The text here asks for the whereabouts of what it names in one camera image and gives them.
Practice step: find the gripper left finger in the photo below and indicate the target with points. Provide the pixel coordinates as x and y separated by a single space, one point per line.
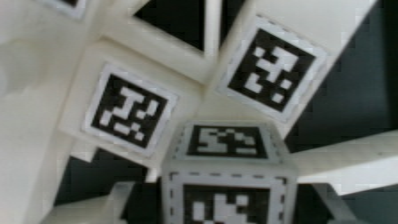
128 206

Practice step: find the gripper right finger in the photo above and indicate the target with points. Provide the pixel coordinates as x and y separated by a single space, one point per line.
320 207

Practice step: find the white tagged cube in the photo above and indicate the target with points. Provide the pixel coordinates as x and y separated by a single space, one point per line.
227 175

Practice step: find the white chair back frame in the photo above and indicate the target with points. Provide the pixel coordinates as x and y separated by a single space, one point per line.
122 66

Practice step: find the white front fence bar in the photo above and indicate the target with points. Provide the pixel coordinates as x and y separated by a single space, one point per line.
353 165

